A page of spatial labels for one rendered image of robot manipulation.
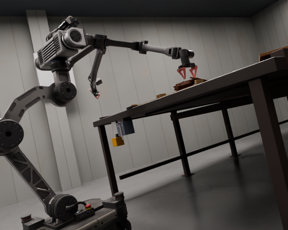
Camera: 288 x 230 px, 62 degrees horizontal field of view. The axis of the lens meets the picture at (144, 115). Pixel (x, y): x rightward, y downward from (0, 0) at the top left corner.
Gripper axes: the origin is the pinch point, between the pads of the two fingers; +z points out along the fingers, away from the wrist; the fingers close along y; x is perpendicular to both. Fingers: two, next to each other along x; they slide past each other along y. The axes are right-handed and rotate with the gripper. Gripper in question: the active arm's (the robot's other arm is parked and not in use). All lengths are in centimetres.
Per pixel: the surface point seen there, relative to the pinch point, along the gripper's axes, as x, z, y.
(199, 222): 19, 101, -9
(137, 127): 286, 17, 131
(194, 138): 270, 70, 256
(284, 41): 151, -103, 517
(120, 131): 72, 24, -24
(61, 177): 290, 67, -29
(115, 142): 89, 32, -23
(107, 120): 99, 9, -21
